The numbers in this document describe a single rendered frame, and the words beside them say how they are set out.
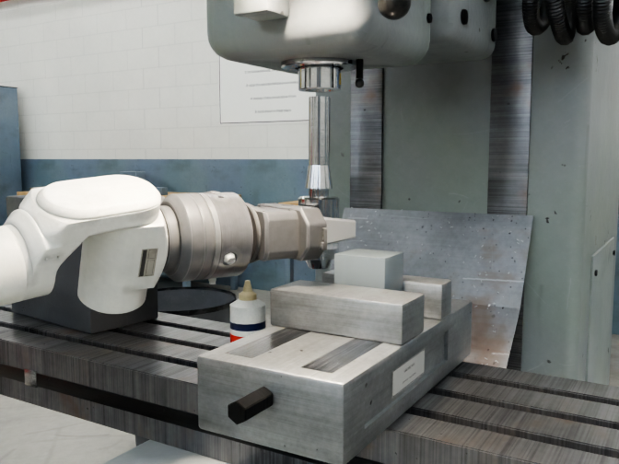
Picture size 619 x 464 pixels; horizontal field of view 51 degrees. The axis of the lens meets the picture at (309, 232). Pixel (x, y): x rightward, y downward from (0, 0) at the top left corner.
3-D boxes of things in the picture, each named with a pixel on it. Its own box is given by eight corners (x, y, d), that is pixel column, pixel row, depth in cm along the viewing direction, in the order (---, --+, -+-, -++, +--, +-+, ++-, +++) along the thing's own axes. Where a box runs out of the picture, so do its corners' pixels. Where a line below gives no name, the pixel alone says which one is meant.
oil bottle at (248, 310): (252, 383, 71) (251, 284, 70) (223, 377, 73) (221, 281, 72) (273, 372, 75) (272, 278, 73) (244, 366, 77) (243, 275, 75)
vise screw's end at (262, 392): (245, 426, 51) (244, 403, 51) (227, 423, 52) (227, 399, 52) (273, 410, 54) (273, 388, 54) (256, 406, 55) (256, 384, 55)
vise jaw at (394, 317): (402, 346, 61) (402, 304, 60) (269, 325, 68) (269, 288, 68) (425, 331, 66) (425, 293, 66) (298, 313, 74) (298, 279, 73)
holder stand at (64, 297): (90, 335, 90) (85, 191, 88) (10, 312, 104) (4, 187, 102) (158, 319, 100) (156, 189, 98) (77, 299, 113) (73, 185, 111)
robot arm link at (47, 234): (176, 199, 59) (29, 223, 50) (162, 280, 63) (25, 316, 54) (137, 168, 63) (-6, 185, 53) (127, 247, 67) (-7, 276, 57)
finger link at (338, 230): (351, 242, 74) (307, 246, 71) (352, 214, 74) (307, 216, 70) (360, 244, 73) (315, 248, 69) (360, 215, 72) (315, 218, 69)
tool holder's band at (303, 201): (342, 204, 76) (342, 196, 76) (335, 207, 71) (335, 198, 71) (302, 203, 77) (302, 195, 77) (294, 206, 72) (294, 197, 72)
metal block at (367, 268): (384, 314, 68) (384, 258, 67) (333, 307, 71) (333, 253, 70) (402, 305, 73) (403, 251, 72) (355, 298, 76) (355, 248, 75)
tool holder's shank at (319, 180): (334, 196, 75) (335, 98, 74) (330, 197, 72) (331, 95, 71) (308, 195, 76) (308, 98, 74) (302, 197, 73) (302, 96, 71)
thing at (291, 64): (334, 60, 66) (334, 52, 66) (265, 66, 71) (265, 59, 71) (370, 70, 74) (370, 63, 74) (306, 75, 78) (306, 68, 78)
